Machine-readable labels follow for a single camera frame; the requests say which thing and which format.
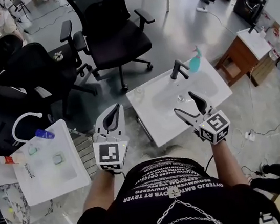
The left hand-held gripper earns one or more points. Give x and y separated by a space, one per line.
109 152

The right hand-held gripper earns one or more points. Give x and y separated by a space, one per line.
215 126

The person's left forearm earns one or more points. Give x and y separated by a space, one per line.
99 192

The person's right forearm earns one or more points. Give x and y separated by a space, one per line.
228 163

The white sink basin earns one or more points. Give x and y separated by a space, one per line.
162 123

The black sink faucet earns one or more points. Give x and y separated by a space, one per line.
175 70

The teal spray bottle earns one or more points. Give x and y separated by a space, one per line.
195 63

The red capped white bottle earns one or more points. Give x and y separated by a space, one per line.
6 160

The metal rack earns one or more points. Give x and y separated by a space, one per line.
85 153

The person's light shorts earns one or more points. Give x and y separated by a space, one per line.
174 150

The white power strip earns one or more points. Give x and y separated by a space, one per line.
201 9
249 136

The square soap dish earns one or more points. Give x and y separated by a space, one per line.
59 158

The wooden washstand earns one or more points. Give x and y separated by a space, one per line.
241 58

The white washbasin unit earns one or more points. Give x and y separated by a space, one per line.
62 182

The black office chair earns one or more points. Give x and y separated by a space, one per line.
38 71
117 42

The green soap dish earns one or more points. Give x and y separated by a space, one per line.
33 150

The pale pendant tag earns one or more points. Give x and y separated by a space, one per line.
173 193

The eyeglasses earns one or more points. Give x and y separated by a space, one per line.
29 171

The white curved faucet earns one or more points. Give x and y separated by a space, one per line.
15 126

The clear water jug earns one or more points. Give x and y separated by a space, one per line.
276 53

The person's black printed t-shirt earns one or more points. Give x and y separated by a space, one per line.
181 219

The dark washing machine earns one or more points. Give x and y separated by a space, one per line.
250 4

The marble table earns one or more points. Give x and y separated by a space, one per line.
20 213

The yellow ball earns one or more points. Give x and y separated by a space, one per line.
10 210

